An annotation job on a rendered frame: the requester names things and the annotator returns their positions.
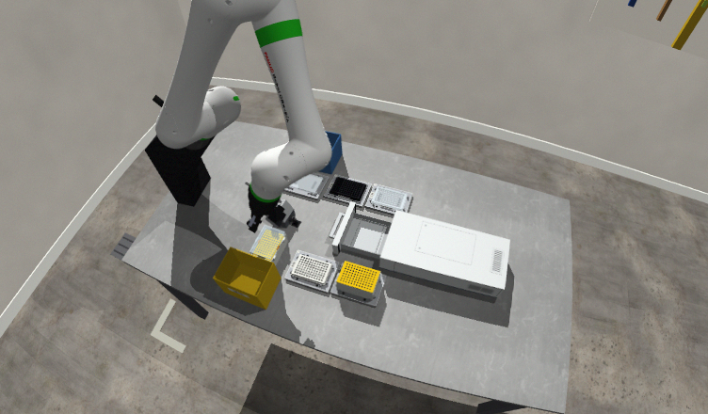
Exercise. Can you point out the yellow bin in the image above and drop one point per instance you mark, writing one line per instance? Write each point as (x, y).
(243, 274)

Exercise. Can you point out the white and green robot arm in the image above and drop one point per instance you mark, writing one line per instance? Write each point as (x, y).
(180, 123)

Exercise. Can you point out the blue bin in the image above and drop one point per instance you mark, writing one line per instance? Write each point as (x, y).
(336, 152)

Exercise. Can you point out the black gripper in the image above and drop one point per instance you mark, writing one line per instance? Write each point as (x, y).
(255, 215)

